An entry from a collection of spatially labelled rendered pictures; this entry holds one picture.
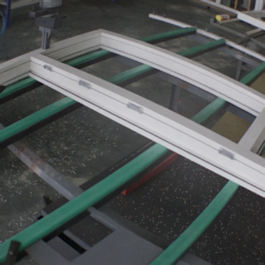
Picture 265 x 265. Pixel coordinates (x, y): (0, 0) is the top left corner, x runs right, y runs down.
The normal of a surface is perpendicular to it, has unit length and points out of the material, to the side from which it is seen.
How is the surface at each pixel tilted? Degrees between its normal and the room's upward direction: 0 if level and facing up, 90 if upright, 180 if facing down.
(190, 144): 90
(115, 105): 90
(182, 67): 90
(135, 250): 0
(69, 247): 0
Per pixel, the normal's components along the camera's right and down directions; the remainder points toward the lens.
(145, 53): -0.59, 0.37
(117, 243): 0.12, -0.83
